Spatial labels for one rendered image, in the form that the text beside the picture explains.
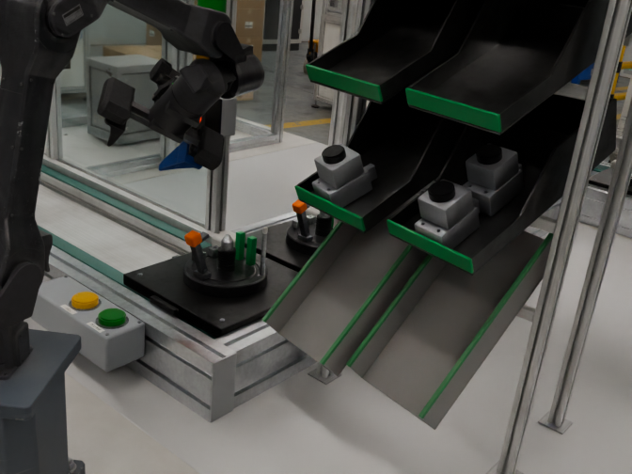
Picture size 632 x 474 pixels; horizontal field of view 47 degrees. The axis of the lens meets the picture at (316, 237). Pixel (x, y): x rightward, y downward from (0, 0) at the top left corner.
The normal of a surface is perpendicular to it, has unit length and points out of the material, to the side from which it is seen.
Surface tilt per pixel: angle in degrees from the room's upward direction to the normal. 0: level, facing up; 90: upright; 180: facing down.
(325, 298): 45
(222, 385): 90
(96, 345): 90
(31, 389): 0
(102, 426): 0
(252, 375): 90
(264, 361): 90
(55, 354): 0
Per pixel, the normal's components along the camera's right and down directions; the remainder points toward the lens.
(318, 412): 0.10, -0.92
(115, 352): 0.76, 0.32
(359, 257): -0.47, -0.53
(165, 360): -0.65, 0.23
